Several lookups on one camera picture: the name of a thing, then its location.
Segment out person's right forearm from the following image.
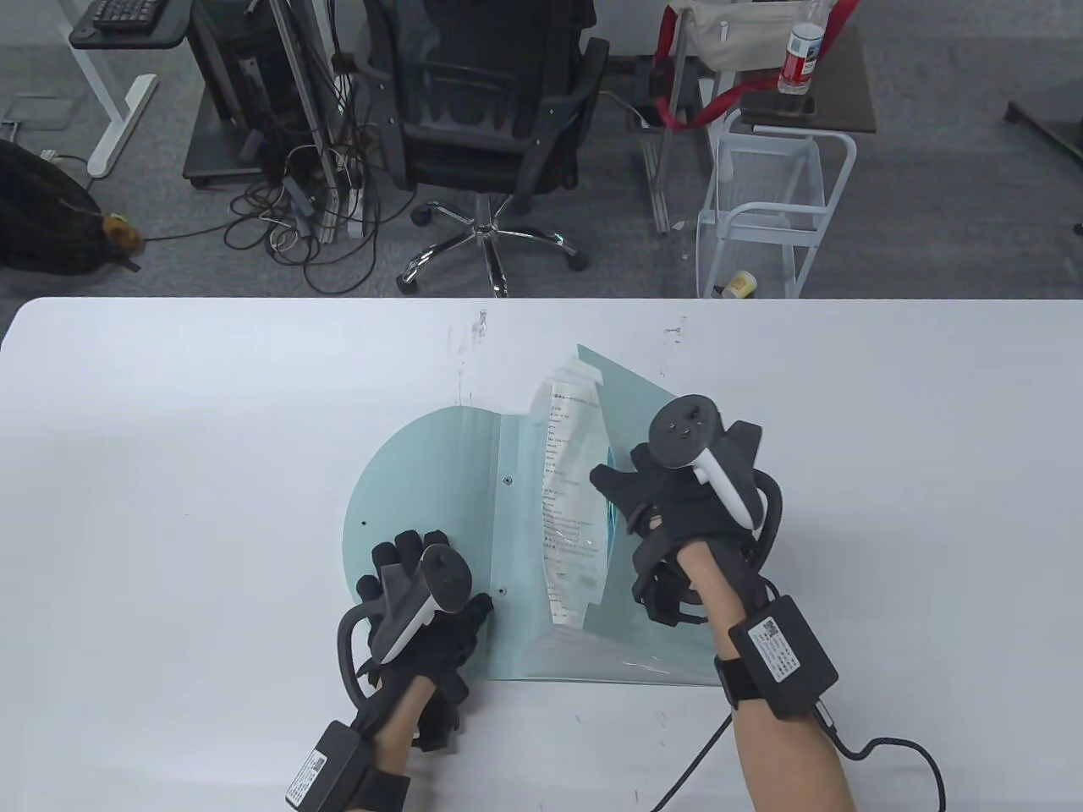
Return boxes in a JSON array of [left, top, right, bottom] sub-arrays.
[[681, 541, 860, 812]]

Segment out white rolling cart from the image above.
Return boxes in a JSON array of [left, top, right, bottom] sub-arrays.
[[695, 110, 858, 299]]

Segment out printed worksheet document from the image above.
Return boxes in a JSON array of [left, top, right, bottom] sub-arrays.
[[529, 368, 614, 627]]

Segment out black wrist sensor box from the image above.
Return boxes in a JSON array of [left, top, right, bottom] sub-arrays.
[[728, 595, 840, 721], [286, 721, 373, 812]]

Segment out aluminium frame stand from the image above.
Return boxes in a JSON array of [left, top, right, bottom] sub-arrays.
[[271, 0, 365, 246], [640, 17, 703, 233]]

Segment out person's right hand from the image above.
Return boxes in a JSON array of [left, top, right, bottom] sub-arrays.
[[590, 420, 783, 627]]

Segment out black office chair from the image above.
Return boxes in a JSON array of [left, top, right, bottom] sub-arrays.
[[360, 0, 612, 297]]

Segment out black desk white legs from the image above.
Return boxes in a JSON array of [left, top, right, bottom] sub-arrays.
[[68, 0, 191, 178]]

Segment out tangle of black cables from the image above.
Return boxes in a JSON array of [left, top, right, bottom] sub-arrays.
[[224, 68, 420, 297]]

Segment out light green accordion folder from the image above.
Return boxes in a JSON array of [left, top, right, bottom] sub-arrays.
[[341, 344, 737, 686]]

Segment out clear water bottle red label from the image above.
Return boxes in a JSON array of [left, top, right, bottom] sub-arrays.
[[778, 0, 834, 96]]

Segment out black glove cable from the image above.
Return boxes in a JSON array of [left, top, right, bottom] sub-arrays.
[[647, 706, 947, 812]]

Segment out black phone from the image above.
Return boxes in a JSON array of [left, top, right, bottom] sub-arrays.
[[740, 91, 817, 118]]

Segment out person's left hand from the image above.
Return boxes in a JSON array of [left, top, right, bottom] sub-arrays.
[[355, 529, 494, 749]]

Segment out black keyboard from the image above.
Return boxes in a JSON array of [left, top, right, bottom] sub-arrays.
[[89, 0, 166, 33]]

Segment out beige bag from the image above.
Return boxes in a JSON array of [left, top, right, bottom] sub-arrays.
[[673, 0, 817, 73]]

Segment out black and white controller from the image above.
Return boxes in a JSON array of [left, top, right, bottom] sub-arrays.
[[647, 395, 783, 551], [337, 544, 473, 703]]

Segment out black backpack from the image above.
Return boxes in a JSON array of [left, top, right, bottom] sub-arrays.
[[0, 140, 111, 276]]

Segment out black stand base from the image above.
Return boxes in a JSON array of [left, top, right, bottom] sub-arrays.
[[1005, 85, 1083, 166]]

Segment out black wrist strap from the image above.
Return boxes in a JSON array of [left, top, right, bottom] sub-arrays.
[[713, 651, 762, 710], [355, 765, 414, 812]]

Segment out dark brown side table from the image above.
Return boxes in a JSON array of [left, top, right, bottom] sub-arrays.
[[736, 21, 878, 134]]

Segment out black computer tower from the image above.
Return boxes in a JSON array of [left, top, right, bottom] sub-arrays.
[[184, 0, 293, 189]]

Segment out red strap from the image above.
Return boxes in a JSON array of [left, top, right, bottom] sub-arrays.
[[653, 0, 864, 132]]

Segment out person's left forearm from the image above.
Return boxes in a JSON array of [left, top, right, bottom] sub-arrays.
[[368, 677, 441, 772]]

